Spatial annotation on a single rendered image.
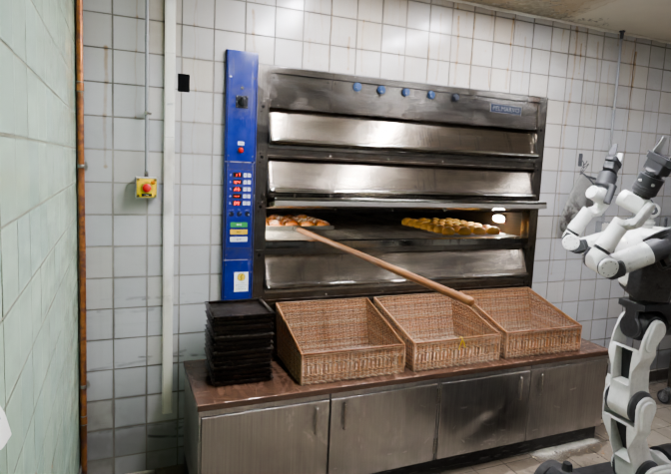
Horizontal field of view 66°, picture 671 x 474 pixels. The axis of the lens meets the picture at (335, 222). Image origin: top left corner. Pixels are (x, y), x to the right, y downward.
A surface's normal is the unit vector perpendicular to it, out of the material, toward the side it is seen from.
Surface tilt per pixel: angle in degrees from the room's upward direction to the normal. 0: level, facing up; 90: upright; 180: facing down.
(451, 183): 70
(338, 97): 90
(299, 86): 90
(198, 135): 90
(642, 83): 90
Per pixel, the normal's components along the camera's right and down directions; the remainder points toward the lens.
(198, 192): 0.38, 0.12
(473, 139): 0.37, -0.23
